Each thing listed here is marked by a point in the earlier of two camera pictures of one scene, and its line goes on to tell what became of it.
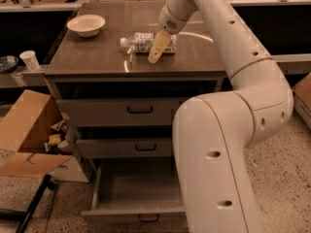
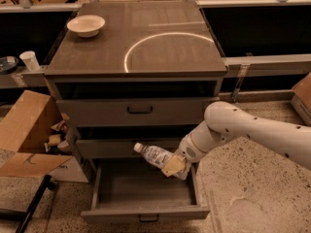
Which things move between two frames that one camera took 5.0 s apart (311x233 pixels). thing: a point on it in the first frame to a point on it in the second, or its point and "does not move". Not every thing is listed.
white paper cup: (31, 60) does not move
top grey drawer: (120, 112) does not move
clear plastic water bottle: (142, 42) to (154, 154)
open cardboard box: (42, 139) does not move
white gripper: (168, 19) to (187, 149)
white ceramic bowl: (86, 25) does not move
